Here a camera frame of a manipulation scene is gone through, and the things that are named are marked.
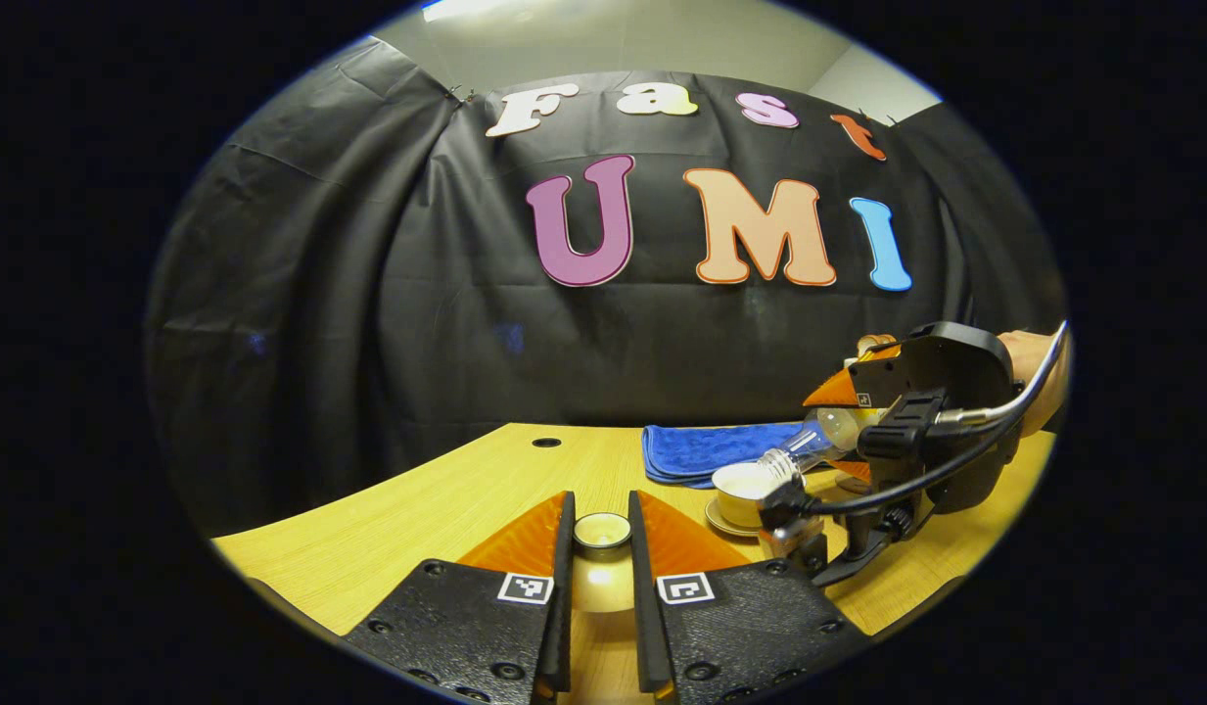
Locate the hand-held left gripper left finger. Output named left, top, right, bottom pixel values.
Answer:
left=344, top=490, right=577, bottom=705

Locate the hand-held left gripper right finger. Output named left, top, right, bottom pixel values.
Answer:
left=627, top=490, right=873, bottom=701

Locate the clear water bottle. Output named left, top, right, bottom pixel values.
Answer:
left=755, top=406, right=888, bottom=486

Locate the cream teacup lid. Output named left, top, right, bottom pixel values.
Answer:
left=570, top=512, right=639, bottom=614

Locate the cream teacup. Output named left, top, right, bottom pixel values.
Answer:
left=712, top=461, right=790, bottom=530

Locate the blue folded towel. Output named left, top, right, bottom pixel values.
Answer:
left=642, top=421, right=810, bottom=490

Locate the black backdrop cloth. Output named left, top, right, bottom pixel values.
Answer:
left=143, top=37, right=1066, bottom=538

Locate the ceiling light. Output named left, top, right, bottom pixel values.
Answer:
left=422, top=0, right=526, bottom=21

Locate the black cable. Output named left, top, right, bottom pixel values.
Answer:
left=760, top=321, right=1070, bottom=520

